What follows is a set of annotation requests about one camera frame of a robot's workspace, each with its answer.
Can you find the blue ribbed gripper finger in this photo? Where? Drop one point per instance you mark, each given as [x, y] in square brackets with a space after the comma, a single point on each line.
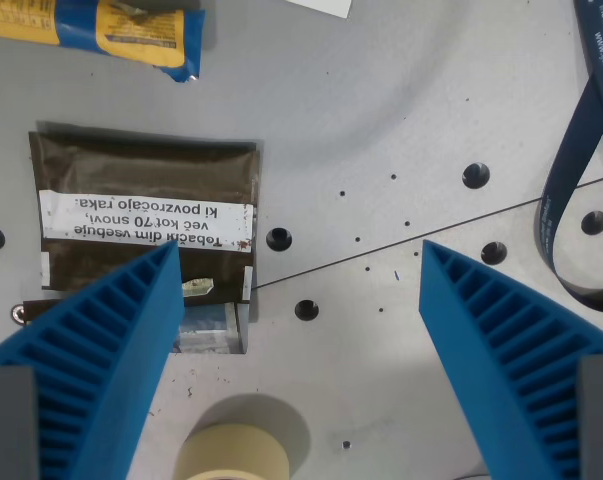
[501, 345]
[96, 360]

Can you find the blue and yellow snack bag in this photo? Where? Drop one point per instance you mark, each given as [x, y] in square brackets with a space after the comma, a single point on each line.
[96, 30]

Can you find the brown tobacco pouch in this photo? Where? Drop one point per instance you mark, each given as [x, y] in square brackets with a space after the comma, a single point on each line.
[146, 225]

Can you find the cream masking tape roll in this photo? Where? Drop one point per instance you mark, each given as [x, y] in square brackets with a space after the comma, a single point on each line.
[231, 452]

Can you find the white paper sheet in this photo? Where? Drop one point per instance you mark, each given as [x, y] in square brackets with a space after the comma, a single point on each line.
[326, 6]

